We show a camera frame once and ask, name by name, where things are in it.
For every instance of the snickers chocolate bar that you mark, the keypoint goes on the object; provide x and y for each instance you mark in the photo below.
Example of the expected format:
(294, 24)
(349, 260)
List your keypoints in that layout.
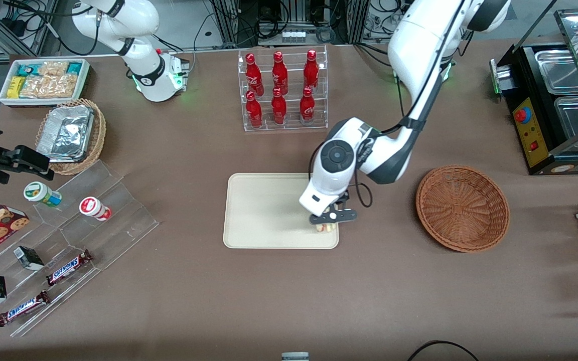
(68, 267)
(23, 308)

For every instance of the red cola bottle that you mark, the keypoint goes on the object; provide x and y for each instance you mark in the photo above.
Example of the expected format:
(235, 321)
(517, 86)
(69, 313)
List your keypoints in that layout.
(254, 113)
(280, 74)
(279, 109)
(311, 71)
(307, 106)
(254, 75)

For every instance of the green label yogurt cup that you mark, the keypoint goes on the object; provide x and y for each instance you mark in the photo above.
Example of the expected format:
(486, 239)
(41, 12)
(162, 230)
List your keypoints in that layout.
(40, 193)

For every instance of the aluminium foil tray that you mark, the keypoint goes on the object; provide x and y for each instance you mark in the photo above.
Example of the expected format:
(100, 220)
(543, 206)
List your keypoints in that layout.
(65, 134)

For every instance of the clear acrylic stepped display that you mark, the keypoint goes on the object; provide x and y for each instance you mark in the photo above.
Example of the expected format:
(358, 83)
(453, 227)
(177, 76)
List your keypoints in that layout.
(118, 225)

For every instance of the red emergency stop knob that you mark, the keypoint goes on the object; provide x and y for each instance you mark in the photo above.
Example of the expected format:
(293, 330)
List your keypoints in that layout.
(522, 116)

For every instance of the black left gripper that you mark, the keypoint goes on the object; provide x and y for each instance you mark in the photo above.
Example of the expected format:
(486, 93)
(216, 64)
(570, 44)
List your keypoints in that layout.
(344, 198)

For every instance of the yellow snack pack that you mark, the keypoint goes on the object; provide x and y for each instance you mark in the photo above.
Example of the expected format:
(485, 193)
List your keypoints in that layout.
(16, 86)

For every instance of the clear acrylic bottle rack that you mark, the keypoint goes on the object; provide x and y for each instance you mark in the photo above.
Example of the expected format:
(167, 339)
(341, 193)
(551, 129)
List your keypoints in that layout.
(291, 125)

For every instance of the small grey device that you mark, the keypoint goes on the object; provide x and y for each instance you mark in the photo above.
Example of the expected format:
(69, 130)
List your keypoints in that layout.
(295, 357)

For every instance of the black hot food display case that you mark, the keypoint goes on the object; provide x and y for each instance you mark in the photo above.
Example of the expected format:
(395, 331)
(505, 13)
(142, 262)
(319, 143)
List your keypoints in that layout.
(535, 155)

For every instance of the light wicker basket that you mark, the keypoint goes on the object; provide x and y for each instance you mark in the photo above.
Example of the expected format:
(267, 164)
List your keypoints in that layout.
(99, 135)

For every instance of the triangular sandwich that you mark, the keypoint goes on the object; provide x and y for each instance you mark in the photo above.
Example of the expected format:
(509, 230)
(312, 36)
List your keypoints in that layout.
(321, 228)

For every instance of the round brown wicker basket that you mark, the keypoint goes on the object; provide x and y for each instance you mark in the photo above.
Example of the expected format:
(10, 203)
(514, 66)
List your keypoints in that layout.
(462, 208)

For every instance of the clear rice cracker bag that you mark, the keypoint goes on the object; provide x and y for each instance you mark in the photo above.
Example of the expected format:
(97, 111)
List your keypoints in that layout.
(54, 68)
(50, 86)

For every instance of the white rectangular snack bin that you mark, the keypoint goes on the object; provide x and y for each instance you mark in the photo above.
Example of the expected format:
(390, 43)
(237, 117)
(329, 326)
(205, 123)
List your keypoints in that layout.
(4, 95)

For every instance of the teal snack pack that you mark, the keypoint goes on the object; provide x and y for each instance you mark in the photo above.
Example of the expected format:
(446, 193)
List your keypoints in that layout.
(75, 67)
(27, 68)

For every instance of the white power strip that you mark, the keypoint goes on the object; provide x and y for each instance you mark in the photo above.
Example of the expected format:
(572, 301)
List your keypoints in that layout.
(293, 36)

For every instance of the red label yogurt cup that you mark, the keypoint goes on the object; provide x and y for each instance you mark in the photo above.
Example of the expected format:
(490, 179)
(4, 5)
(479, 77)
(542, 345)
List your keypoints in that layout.
(93, 207)

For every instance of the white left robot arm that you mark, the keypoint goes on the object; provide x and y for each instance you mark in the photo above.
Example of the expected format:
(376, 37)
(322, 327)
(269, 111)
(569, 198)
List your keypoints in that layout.
(419, 40)

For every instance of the beige plastic tray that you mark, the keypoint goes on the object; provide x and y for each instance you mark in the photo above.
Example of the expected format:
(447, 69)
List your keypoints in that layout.
(264, 210)

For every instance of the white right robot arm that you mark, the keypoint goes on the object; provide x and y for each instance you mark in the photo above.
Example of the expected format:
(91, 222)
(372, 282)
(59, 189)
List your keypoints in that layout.
(138, 20)

